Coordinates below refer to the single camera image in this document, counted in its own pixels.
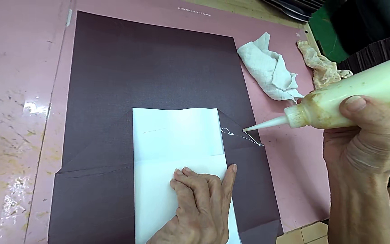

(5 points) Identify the person's left hand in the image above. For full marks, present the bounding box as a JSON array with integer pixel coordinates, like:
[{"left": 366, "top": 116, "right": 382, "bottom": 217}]
[{"left": 146, "top": 164, "right": 238, "bottom": 244}]

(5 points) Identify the person's right hand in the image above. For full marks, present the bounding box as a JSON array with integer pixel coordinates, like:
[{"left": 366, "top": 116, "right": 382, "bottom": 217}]
[{"left": 323, "top": 95, "right": 390, "bottom": 175}]

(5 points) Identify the translucent glue bottle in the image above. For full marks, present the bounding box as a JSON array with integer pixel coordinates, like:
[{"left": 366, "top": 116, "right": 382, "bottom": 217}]
[{"left": 243, "top": 53, "right": 390, "bottom": 133}]

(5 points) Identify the white paper sheet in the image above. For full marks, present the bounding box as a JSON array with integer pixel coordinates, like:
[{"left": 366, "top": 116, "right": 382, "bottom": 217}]
[{"left": 132, "top": 108, "right": 242, "bottom": 244}]

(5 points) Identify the person's right forearm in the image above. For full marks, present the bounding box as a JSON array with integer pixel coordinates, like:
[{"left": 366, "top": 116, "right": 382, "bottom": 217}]
[{"left": 326, "top": 165, "right": 390, "bottom": 244}]

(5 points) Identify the pile of dark folded pieces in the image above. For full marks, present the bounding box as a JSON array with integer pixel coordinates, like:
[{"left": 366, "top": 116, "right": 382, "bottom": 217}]
[{"left": 337, "top": 35, "right": 390, "bottom": 74}]

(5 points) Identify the beige stained cloth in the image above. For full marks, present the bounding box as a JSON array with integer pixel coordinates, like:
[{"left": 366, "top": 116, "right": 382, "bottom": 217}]
[{"left": 297, "top": 40, "right": 353, "bottom": 90}]

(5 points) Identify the green surface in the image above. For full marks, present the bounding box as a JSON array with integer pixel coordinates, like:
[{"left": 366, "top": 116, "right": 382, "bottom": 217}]
[{"left": 308, "top": 3, "right": 351, "bottom": 63}]

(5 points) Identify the large black object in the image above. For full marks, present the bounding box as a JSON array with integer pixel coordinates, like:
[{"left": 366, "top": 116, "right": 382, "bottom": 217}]
[{"left": 329, "top": 0, "right": 390, "bottom": 56}]

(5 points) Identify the pink mat with white print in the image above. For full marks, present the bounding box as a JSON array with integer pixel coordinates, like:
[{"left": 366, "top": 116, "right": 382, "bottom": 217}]
[{"left": 24, "top": 0, "right": 331, "bottom": 244}]

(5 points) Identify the white crumpled cloth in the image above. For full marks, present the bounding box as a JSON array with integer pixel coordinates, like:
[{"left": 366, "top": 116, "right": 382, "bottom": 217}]
[{"left": 237, "top": 32, "right": 304, "bottom": 103}]

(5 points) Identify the stack of dark sheets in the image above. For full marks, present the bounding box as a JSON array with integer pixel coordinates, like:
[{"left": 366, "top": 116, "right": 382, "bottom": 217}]
[{"left": 262, "top": 0, "right": 326, "bottom": 23}]

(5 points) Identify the dark purple cover sheet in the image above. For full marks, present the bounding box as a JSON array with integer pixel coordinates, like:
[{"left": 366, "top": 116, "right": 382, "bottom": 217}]
[{"left": 48, "top": 10, "right": 284, "bottom": 244}]

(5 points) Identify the pink mat with glue stains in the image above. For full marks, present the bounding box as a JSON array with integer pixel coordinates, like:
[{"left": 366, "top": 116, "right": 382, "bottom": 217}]
[{"left": 0, "top": 0, "right": 73, "bottom": 244}]

